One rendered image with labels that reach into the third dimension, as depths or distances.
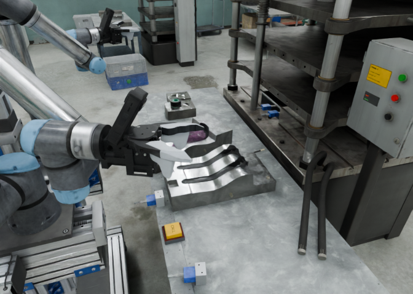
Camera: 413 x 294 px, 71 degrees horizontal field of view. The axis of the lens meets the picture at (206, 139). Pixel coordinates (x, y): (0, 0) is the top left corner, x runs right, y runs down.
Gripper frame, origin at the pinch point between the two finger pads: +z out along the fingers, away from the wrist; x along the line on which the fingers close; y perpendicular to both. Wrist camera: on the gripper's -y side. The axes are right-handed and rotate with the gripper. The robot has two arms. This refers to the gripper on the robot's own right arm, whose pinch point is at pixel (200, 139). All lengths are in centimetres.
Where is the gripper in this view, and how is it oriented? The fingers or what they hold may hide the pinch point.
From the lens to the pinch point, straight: 55.1
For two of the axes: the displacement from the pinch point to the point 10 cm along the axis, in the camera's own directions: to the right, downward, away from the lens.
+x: -1.3, 4.0, -9.1
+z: 9.9, 0.7, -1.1
